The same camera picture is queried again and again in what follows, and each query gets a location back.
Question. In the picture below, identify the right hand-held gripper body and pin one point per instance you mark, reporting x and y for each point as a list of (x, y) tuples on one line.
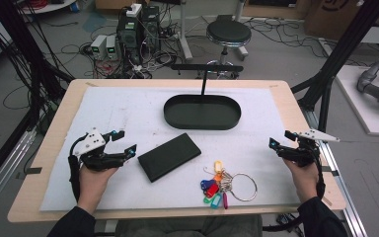
[(304, 154)]

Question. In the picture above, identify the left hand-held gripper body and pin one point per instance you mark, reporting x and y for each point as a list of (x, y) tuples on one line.
[(90, 144)]

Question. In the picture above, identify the black wallet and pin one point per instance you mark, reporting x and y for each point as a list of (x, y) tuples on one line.
[(169, 157)]

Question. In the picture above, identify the black tray with hanger post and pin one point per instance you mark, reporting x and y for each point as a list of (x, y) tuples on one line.
[(200, 113)]

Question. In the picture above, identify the person's right hand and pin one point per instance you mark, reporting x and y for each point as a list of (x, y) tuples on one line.
[(306, 182)]

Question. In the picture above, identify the person's left hand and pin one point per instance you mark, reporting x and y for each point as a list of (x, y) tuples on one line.
[(93, 187)]

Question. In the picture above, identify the white floor board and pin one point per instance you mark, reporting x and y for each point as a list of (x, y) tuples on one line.
[(358, 108)]

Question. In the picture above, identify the grey power supply unit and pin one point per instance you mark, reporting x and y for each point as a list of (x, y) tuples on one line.
[(112, 47), (98, 47)]

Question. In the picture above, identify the black computer tower green label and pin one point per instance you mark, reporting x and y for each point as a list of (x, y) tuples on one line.
[(128, 39)]

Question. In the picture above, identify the black speakers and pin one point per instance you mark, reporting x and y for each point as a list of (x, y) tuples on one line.
[(150, 26)]

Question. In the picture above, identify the black round stool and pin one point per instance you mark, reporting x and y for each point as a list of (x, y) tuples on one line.
[(228, 33)]

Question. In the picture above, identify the white table leg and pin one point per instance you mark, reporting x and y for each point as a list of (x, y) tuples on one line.
[(185, 33)]

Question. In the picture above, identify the white power strip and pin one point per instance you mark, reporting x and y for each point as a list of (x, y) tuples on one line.
[(134, 10)]

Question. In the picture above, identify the large cardboard box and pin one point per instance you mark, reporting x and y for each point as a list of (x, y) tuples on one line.
[(335, 16)]

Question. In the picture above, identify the small cardboard box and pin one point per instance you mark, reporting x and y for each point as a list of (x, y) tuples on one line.
[(112, 4)]

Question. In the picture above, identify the white round table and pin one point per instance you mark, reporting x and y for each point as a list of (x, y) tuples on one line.
[(52, 6)]

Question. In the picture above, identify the aluminium frame rail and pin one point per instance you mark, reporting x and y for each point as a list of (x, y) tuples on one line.
[(3, 171), (339, 184)]

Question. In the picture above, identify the black frame post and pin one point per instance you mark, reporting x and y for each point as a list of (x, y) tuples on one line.
[(342, 46), (19, 39)]

